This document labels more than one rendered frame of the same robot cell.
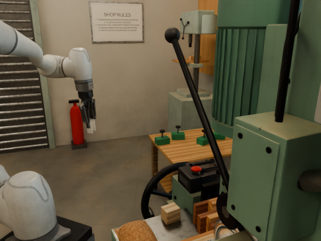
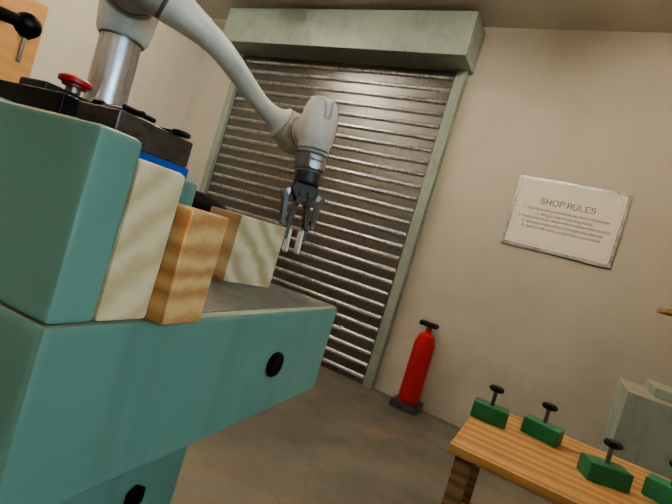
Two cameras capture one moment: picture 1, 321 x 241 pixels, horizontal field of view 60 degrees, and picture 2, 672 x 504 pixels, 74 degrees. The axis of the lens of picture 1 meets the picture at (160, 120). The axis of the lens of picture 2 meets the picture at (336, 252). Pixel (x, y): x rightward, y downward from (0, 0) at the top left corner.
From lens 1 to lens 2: 102 cm
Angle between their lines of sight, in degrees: 49
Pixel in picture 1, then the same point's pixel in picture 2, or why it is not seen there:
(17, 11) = (409, 171)
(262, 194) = not seen: outside the picture
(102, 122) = (466, 390)
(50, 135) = (373, 363)
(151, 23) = (640, 237)
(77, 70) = (301, 126)
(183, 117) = (621, 437)
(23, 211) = not seen: hidden behind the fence
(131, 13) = (599, 208)
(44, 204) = not seen: hidden behind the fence
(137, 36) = (597, 254)
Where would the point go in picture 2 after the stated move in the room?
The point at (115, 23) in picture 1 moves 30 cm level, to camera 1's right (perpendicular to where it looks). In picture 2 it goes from (557, 220) to (610, 228)
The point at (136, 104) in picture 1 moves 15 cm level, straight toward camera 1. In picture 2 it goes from (549, 388) to (542, 390)
